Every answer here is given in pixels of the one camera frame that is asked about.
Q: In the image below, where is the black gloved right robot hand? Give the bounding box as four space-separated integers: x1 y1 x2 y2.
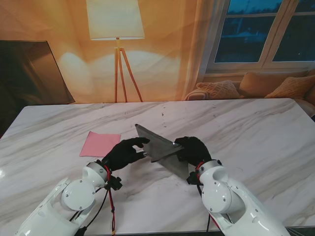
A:
174 136 212 168

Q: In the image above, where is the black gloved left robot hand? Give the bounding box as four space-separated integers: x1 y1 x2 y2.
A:
104 137 150 172

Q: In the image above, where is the pink cloth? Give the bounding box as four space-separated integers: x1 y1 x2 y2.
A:
79 131 122 158

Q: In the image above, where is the grey felt pouch with strap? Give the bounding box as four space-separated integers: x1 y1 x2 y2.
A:
134 123 189 178

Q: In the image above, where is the printed living room backdrop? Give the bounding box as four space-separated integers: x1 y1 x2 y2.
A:
0 0 315 140

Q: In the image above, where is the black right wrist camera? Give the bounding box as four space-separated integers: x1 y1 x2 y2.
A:
186 172 200 185

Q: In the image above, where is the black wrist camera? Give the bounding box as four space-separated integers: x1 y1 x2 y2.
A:
107 176 123 190
186 172 200 185

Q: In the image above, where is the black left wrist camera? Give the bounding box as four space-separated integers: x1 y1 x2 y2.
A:
107 176 123 190

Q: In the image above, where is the red black left arm cable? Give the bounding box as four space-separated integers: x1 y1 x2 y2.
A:
102 164 118 236

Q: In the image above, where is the red black arm cable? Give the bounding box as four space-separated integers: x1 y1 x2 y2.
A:
102 164 118 236
195 161 223 233

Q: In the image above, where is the red black right arm cable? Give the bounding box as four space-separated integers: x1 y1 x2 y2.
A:
195 161 223 233

